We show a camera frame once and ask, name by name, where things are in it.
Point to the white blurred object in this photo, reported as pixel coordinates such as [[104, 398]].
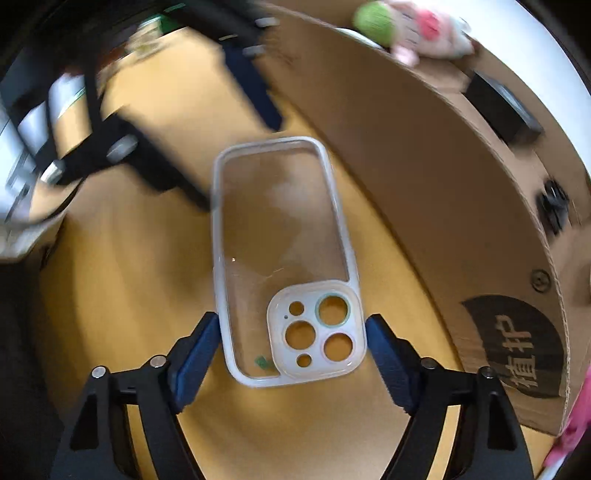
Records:
[[27, 138]]

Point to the brown cardboard box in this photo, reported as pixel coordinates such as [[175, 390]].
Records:
[[415, 184]]

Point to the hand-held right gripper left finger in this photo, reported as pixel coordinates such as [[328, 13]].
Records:
[[198, 364]]

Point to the green blurred object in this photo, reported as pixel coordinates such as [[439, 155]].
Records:
[[150, 34]]

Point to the clear phone case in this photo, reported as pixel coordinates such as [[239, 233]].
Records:
[[318, 370]]

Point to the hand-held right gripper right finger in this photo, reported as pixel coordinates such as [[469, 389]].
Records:
[[388, 364]]

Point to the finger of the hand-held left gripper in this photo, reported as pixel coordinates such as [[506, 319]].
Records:
[[254, 87], [152, 157]]

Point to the small black object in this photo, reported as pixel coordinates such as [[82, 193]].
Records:
[[554, 207]]

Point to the black rectangular box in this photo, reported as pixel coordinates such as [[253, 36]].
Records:
[[498, 108]]

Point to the pink soft toy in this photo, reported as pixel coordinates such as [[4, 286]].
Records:
[[577, 424]]

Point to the teal and pink plush toy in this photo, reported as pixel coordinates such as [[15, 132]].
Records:
[[429, 27]]

